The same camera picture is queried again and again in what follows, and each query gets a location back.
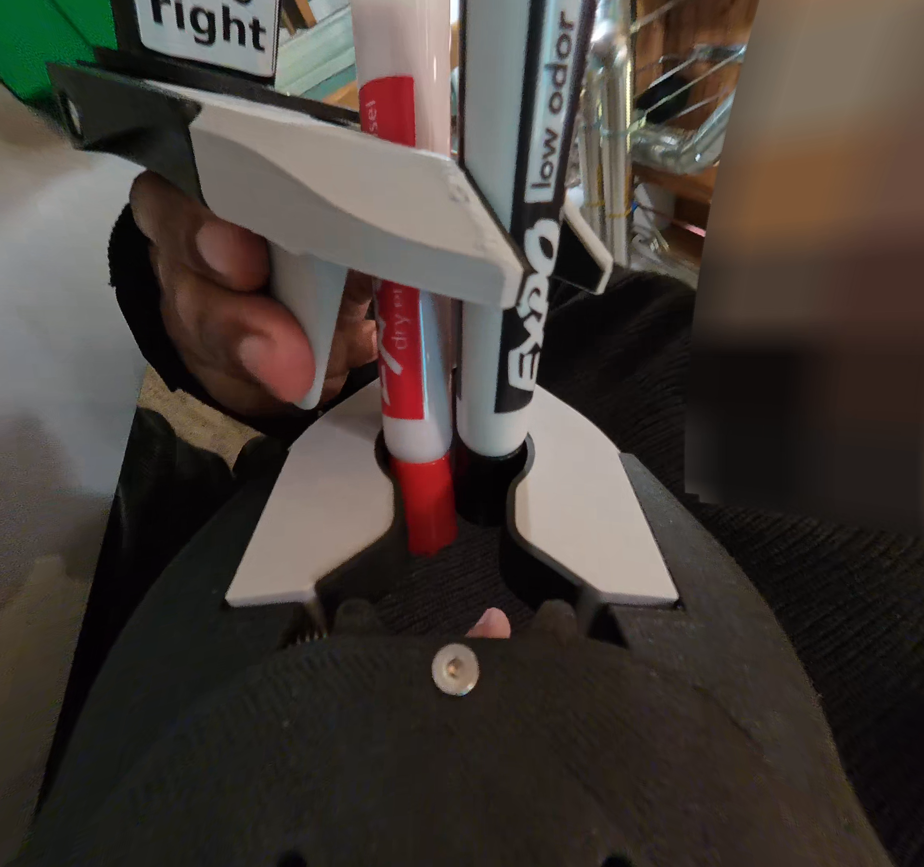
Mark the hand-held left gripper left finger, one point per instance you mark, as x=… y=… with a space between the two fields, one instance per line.
x=317 y=520

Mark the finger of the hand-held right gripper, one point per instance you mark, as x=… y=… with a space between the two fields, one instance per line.
x=585 y=253
x=361 y=203

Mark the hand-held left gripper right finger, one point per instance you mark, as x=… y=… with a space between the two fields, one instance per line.
x=592 y=528

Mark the green plastic bin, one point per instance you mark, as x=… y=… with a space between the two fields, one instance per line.
x=50 y=15

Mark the red dry erase marker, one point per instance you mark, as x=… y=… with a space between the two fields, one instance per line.
x=393 y=51

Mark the black dry erase marker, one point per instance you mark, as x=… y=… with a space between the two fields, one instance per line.
x=491 y=87

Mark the person's right forearm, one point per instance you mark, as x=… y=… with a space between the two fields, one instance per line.
x=137 y=289

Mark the person's left hand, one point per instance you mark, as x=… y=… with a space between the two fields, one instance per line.
x=491 y=625

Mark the person's right hand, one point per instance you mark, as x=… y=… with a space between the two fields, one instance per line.
x=216 y=289

